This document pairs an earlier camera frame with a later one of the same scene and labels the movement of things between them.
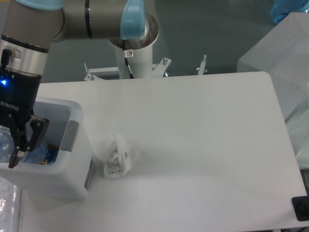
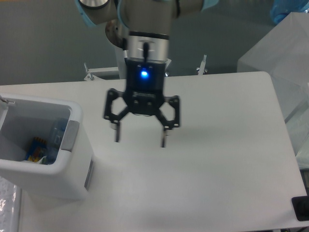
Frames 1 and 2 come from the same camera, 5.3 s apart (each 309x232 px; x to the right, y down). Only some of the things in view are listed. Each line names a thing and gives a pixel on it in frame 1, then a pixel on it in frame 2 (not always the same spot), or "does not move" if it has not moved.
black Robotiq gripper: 19,93 to 145,93
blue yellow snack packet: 52,153 to 37,151
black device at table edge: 301,205 does not move
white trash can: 70,178 does not move
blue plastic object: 280,9 does not move
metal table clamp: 201,70 does not move
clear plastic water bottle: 37,153 to 57,131
